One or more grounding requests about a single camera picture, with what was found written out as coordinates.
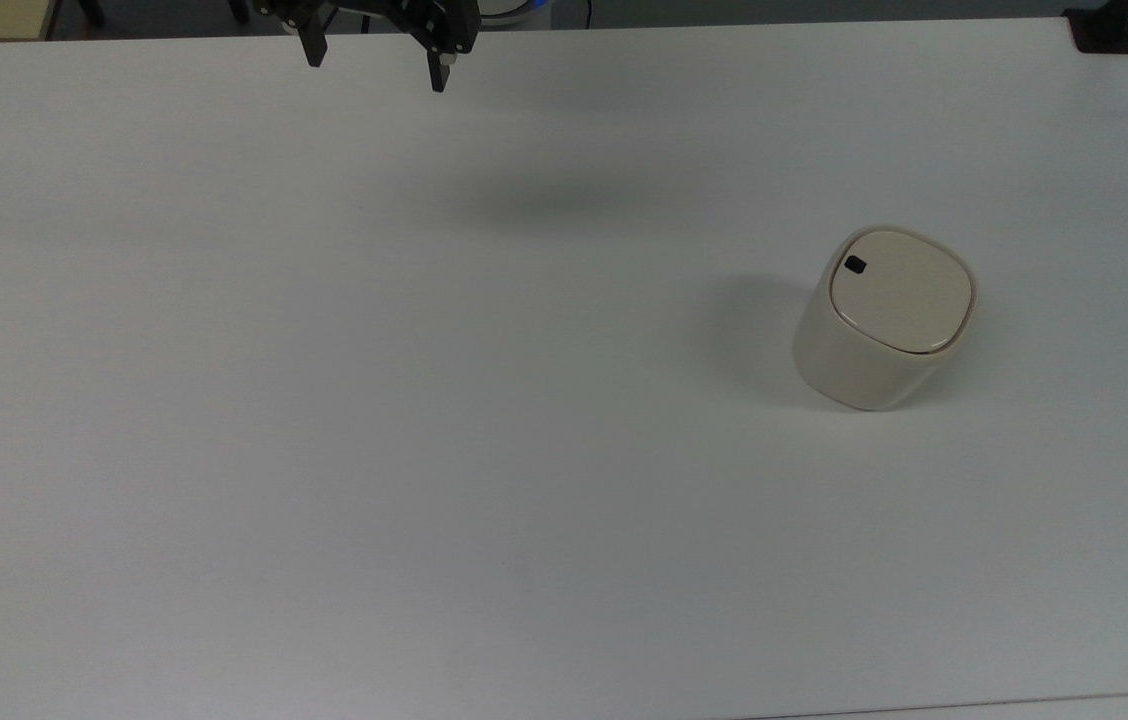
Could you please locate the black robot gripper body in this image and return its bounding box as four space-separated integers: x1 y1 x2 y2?
254 0 481 54

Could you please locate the black table clamp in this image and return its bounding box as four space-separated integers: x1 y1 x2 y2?
1063 0 1128 55

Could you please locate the cream plastic trash bin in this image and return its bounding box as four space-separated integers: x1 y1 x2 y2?
792 224 978 412

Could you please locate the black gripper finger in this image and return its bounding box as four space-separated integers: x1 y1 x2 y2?
296 12 330 69
421 38 457 94

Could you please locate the cream trash bin lid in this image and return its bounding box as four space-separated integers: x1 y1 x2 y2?
830 231 974 354

